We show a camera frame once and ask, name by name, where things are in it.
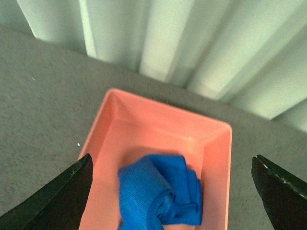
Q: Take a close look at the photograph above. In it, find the blue microfiber cloth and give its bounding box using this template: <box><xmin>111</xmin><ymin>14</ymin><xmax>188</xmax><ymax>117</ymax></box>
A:
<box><xmin>118</xmin><ymin>154</ymin><xmax>203</xmax><ymax>230</ymax></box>

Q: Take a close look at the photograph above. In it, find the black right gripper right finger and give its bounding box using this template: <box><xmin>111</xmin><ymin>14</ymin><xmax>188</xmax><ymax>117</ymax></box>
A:
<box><xmin>251</xmin><ymin>155</ymin><xmax>307</xmax><ymax>230</ymax></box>

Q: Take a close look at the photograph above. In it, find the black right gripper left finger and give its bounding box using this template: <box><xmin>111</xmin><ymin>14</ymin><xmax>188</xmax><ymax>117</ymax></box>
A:
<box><xmin>0</xmin><ymin>154</ymin><xmax>93</xmax><ymax>230</ymax></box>

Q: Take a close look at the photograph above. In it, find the pink plastic box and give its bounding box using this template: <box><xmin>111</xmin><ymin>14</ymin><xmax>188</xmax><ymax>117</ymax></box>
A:
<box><xmin>80</xmin><ymin>89</ymin><xmax>232</xmax><ymax>230</ymax></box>

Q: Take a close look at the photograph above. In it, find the white curtain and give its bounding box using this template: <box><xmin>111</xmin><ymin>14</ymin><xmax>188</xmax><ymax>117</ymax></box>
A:
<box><xmin>0</xmin><ymin>0</ymin><xmax>307</xmax><ymax>131</ymax></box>

